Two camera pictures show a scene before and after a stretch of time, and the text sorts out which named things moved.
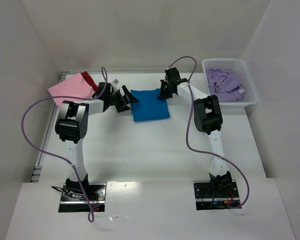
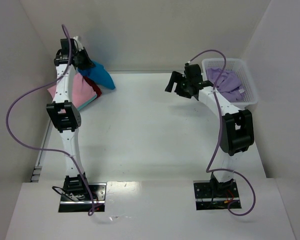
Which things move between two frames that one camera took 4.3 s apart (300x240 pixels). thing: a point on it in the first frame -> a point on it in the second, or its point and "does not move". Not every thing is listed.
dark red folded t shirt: [89, 81] does not move
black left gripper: [123, 99] -> [84, 62]
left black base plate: [75, 203] does not move
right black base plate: [215, 195] does not move
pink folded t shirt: [76, 86] does not move
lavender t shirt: [225, 85] does not move
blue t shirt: [149, 107] -> [99, 75]
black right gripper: [165, 88] -> [179, 85]
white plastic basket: [230, 80] does not move
